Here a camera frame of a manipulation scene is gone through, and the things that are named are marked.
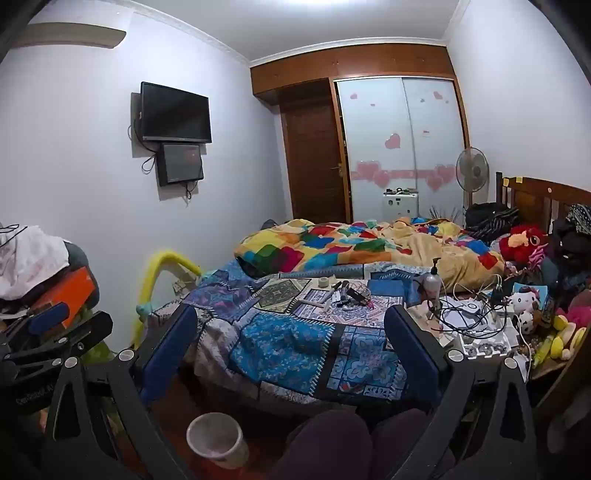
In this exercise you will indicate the blue patterned bedsheet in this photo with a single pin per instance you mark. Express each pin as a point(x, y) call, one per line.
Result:
point(277, 332)

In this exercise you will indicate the white box appliance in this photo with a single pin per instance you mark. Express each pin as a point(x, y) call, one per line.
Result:
point(400, 204)

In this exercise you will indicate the orange box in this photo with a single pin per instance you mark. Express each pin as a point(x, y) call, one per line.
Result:
point(76, 288)

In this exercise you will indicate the wooden headboard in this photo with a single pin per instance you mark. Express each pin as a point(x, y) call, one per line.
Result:
point(535, 198)

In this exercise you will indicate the clear tape roll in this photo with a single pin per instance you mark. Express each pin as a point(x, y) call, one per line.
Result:
point(328, 282)

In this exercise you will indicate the pink plush toy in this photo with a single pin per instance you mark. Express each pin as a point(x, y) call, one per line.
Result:
point(538, 258)

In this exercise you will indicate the white paper bucket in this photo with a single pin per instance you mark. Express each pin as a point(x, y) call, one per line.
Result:
point(217, 443)

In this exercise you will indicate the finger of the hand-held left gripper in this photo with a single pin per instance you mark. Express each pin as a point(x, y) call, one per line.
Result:
point(46, 318)
point(90, 332)

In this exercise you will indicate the yellow foam bed rail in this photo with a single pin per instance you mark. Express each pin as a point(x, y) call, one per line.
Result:
point(154, 277)

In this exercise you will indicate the white charger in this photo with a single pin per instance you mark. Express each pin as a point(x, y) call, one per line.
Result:
point(468, 310)

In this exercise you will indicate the person's leg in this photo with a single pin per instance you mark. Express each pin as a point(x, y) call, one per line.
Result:
point(332, 443)
point(399, 438)

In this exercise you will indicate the white cloth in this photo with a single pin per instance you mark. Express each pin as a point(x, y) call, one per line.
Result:
point(32, 258)

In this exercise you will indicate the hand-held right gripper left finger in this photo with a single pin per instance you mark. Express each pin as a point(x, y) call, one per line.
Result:
point(173, 339)

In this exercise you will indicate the small black wall monitor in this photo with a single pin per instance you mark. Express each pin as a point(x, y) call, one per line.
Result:
point(180, 164)

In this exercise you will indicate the colourful patchwork quilt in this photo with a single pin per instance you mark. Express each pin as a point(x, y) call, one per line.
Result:
point(415, 249)

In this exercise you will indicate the red plush toy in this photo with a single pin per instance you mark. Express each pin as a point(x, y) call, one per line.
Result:
point(519, 244)

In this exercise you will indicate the white wardrobe with heart stickers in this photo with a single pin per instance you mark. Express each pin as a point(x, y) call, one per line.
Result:
point(378, 115)

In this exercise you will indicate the white spotted plush toy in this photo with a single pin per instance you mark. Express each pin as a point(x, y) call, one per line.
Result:
point(526, 321)

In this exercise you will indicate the brown wooden door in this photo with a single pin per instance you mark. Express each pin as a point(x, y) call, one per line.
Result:
point(314, 157)

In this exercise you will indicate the white pump bottle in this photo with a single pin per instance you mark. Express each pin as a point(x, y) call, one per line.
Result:
point(431, 286)

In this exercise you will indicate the black striped cloth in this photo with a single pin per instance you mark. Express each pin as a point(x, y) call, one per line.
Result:
point(489, 219)

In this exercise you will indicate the standing fan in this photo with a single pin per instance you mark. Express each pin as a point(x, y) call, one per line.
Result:
point(472, 171)

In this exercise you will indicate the person's left leg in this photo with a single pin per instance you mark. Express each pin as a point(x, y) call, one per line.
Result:
point(332, 443)

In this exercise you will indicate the white foam piece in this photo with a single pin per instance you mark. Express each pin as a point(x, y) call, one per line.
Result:
point(480, 347)

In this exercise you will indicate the grey marker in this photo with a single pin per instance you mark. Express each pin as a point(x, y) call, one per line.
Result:
point(354, 297)

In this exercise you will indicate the black marker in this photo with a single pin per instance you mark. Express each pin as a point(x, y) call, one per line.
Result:
point(340, 287)

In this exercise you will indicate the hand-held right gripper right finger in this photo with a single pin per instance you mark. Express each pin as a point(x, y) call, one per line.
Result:
point(411, 350)

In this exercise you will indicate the black wall television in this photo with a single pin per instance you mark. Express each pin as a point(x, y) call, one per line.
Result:
point(175, 113)

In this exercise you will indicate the wooden overhead cabinet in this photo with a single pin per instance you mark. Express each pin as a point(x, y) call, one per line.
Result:
point(351, 64)

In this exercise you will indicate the white cat plush toy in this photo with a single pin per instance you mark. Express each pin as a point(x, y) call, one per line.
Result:
point(524, 302)

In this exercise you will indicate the yellow plush toy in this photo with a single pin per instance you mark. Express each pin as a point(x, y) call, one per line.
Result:
point(565, 341)

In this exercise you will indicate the person's right leg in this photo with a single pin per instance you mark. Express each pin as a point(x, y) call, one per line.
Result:
point(399, 438)

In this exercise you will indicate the dark clothes pile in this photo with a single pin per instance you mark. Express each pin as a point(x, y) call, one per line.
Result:
point(572, 240)

